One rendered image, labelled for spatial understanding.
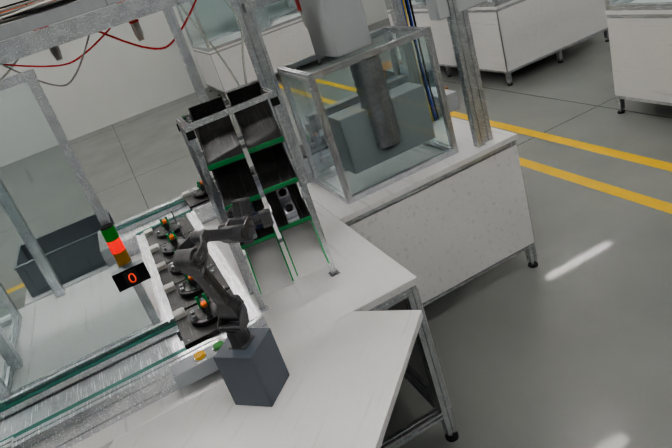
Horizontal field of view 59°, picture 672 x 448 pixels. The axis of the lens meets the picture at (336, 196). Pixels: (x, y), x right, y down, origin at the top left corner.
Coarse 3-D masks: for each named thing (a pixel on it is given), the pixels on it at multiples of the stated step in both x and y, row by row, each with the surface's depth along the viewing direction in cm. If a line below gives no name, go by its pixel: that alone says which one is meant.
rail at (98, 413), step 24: (216, 336) 209; (168, 360) 205; (120, 384) 200; (144, 384) 199; (168, 384) 203; (72, 408) 196; (96, 408) 195; (120, 408) 198; (48, 432) 190; (72, 432) 194; (96, 432) 197
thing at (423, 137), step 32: (320, 64) 321; (384, 64) 289; (416, 64) 296; (352, 96) 286; (416, 96) 301; (320, 128) 294; (352, 128) 291; (416, 128) 306; (320, 160) 317; (352, 160) 296; (384, 160) 303; (416, 160) 311; (352, 192) 301
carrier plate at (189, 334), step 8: (184, 320) 224; (184, 328) 219; (192, 328) 217; (200, 328) 215; (208, 328) 214; (216, 328) 212; (184, 336) 214; (192, 336) 212; (200, 336) 211; (208, 336) 211; (184, 344) 209; (192, 344) 209
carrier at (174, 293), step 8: (216, 272) 252; (184, 280) 254; (224, 280) 243; (168, 288) 248; (176, 288) 249; (184, 288) 243; (192, 288) 241; (200, 288) 239; (224, 288) 237; (168, 296) 245; (176, 296) 243; (184, 296) 239; (192, 296) 238; (200, 296) 237; (208, 296) 235; (176, 304) 237; (184, 304) 235; (192, 304) 233
